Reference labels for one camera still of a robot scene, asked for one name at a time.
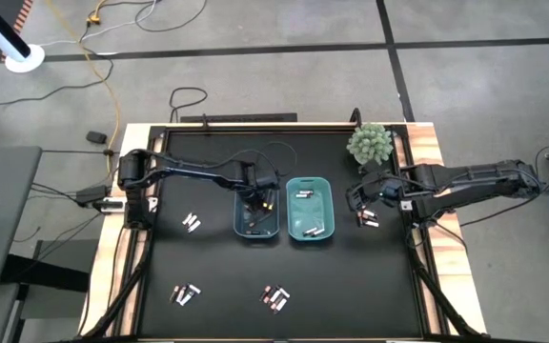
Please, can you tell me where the grey desk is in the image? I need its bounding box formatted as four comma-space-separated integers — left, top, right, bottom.
0, 145, 43, 293

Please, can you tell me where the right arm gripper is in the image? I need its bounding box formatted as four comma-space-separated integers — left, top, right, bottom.
345, 171, 402, 214

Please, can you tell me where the black power brick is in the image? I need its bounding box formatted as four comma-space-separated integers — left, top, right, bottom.
74, 184, 110, 207

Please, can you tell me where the blue plastic bin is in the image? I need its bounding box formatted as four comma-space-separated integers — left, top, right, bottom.
233, 188, 281, 239

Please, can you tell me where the green succulent in white pot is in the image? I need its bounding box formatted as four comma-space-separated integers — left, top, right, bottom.
345, 122, 395, 167

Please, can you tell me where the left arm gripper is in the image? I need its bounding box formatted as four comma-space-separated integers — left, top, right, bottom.
234, 159, 281, 213

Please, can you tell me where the silver arm base device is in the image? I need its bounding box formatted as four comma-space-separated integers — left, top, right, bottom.
91, 198, 126, 214

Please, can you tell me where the yellow floor cable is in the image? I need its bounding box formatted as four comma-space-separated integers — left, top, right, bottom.
45, 0, 122, 180

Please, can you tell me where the grey floor cable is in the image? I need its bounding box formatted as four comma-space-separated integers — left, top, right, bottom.
38, 0, 156, 49

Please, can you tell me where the orange striped mat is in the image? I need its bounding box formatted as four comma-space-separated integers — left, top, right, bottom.
0, 0, 35, 62

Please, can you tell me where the black looped floor cable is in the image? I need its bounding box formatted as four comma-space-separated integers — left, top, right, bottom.
168, 87, 209, 124

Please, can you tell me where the light stand with white base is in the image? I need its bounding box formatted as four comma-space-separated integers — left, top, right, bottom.
0, 0, 47, 74

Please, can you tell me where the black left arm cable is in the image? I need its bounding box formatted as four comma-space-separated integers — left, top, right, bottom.
193, 141, 299, 180

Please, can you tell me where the teal plastic bin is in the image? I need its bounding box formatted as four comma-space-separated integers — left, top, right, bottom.
285, 176, 336, 242

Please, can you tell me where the black bar on floor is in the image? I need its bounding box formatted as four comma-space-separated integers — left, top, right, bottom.
180, 112, 298, 124

